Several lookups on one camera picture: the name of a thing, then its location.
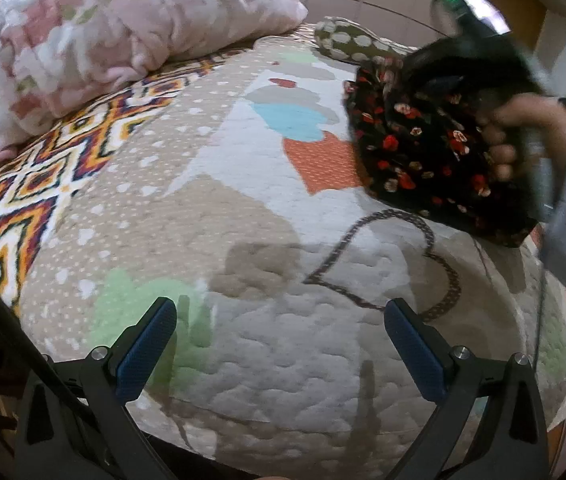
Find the patterned quilted bedspread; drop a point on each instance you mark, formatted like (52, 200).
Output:
(229, 184)

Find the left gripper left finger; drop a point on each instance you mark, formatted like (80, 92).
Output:
(74, 422)

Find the wooden door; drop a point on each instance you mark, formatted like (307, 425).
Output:
(524, 17)

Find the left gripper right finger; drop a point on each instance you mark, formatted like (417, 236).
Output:
(511, 440)

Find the pink floral folded duvet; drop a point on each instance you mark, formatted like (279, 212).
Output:
(56, 55)

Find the black floral zip garment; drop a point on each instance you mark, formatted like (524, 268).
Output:
(423, 151)

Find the person right hand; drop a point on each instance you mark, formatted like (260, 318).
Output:
(521, 131)

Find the olive hedgehog pattern pillow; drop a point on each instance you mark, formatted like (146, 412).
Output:
(347, 41)

